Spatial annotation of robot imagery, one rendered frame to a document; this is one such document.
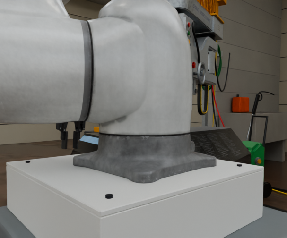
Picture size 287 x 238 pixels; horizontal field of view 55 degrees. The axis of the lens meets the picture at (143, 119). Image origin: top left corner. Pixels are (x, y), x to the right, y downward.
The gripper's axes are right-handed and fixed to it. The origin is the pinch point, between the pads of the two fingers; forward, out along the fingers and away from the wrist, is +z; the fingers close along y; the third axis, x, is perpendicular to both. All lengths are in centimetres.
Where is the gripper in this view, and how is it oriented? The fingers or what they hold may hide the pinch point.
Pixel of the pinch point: (70, 140)
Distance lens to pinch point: 114.3
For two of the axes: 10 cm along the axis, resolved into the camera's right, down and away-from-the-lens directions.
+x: -7.2, -0.3, 6.9
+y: 6.9, 0.4, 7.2
